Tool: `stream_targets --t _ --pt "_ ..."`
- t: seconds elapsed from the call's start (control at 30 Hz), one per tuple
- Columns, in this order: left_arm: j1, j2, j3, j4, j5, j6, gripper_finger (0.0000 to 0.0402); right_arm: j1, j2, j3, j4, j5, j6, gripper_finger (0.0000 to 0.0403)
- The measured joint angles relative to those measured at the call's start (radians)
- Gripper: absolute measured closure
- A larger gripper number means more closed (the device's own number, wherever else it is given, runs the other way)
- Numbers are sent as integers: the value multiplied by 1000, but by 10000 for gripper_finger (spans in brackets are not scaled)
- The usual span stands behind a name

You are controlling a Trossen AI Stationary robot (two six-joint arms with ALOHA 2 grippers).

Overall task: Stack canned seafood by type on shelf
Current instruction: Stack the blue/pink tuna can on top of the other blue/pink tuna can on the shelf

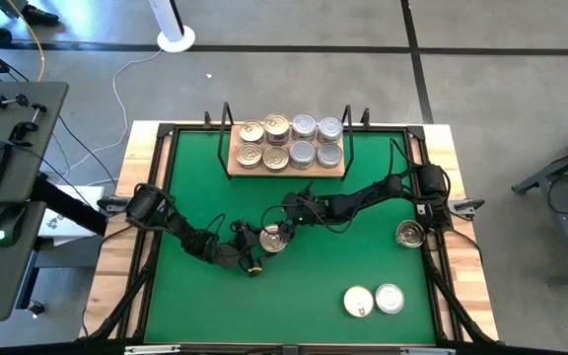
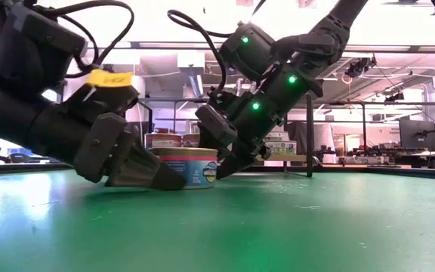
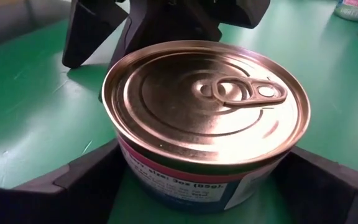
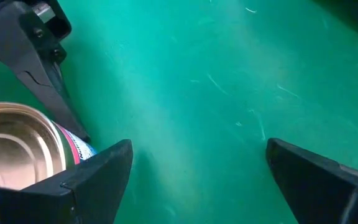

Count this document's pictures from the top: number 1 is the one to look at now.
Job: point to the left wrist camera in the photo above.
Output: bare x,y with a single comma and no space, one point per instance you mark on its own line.
245,232

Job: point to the black computer mouse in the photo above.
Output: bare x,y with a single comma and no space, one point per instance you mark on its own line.
10,224

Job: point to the white tower fan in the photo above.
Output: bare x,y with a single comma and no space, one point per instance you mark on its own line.
173,29

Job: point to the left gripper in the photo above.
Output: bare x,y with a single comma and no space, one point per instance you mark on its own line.
242,256

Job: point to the black desk caster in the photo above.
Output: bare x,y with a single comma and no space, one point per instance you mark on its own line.
36,308

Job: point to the black frame wooden shelf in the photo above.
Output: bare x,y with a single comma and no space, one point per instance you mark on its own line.
289,171

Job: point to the grey desk foot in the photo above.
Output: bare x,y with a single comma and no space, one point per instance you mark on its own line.
67,252

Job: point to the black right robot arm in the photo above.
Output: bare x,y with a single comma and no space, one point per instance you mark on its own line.
363,197

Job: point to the green white tuna can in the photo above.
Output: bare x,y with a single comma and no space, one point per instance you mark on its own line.
303,154
390,298
410,233
330,155
304,126
330,129

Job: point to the black aluminium table frame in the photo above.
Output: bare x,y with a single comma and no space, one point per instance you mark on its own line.
387,129

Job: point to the black table-edge post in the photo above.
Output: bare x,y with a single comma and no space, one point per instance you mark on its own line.
365,117
208,118

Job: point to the silver metal bracket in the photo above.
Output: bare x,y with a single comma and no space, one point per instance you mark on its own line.
151,349
427,351

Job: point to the grey desk panel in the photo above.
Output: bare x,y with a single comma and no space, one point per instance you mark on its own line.
32,167

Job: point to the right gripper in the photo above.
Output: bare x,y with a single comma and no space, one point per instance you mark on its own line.
304,209

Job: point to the white paper box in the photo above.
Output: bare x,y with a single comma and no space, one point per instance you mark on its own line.
62,224

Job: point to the green table mat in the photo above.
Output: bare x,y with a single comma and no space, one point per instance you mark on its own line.
284,305

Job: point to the black side bracket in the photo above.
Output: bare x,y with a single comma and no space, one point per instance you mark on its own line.
112,203
469,206

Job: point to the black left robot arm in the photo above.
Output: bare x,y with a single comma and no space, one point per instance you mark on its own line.
190,236

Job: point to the dark grey metal stand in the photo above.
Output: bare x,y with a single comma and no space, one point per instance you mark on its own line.
560,177

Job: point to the blue pink salmon can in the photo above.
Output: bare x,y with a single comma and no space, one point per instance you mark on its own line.
358,301
249,155
275,158
277,125
251,131
273,239

